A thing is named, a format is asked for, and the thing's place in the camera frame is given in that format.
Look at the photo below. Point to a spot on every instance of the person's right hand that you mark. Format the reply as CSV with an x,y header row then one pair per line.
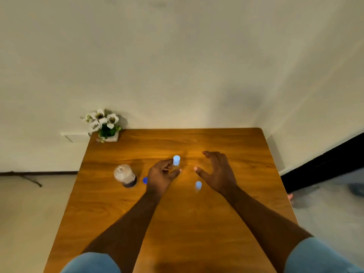
x,y
221,176

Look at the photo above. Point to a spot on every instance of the person's left hand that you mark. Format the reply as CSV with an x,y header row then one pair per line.
x,y
157,179

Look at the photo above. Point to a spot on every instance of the dark blue bottle cap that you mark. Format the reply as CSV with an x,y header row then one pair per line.
x,y
145,180

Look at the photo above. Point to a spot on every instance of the large clear solution bottle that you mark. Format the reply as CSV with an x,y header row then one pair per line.
x,y
123,173

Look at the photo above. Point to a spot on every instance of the person's right forearm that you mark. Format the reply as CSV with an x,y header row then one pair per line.
x,y
264,224

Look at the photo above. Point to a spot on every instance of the person's left forearm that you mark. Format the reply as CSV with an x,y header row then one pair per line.
x,y
128,230

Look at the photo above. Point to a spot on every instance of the person's left blue sleeve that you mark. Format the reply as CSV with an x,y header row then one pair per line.
x,y
91,264

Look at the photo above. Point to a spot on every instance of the person's blue sleeve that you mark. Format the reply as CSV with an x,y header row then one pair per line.
x,y
318,258
91,264

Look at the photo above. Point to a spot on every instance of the person's right blue sleeve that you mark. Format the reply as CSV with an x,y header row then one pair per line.
x,y
318,258

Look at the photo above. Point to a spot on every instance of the white potted flower plant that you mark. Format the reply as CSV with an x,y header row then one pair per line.
x,y
106,130

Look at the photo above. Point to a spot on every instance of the black skirting strip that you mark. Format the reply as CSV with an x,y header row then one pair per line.
x,y
327,162

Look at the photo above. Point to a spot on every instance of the white wall box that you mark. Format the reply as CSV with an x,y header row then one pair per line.
x,y
76,136

